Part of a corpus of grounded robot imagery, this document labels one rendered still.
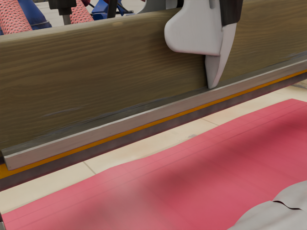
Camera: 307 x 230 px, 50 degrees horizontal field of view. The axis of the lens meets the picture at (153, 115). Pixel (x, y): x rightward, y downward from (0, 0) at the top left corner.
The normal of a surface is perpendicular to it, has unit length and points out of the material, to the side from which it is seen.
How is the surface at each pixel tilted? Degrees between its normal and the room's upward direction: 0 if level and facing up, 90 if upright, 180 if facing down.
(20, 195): 0
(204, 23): 83
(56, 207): 0
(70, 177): 0
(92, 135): 90
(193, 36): 83
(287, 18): 90
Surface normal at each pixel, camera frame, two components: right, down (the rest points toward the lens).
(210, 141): -0.11, -0.92
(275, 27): 0.54, 0.25
